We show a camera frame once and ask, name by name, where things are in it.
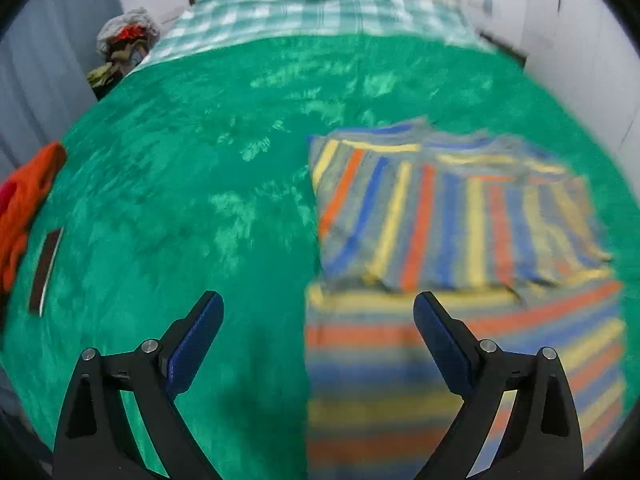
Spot orange folded garment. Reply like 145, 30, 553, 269
0, 141, 68, 296

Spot dark wooden nightstand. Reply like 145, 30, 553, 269
479, 30, 529, 70

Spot blue-grey curtain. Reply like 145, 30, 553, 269
0, 0, 123, 181

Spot smartphone with grey case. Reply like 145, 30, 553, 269
27, 227, 64, 317

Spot white wardrobe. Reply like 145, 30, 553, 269
520, 0, 640, 176

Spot green velvet blanket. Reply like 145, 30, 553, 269
0, 32, 640, 480

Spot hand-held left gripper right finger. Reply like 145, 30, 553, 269
413, 291, 585, 480

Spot striped knit short-sleeve shirt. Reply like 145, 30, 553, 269
302, 116, 628, 480

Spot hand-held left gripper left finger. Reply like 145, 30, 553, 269
52, 290, 225, 480

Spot green white checkered sheet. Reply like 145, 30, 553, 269
132, 0, 496, 73

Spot pile of mixed clothes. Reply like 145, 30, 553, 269
86, 7, 162, 101

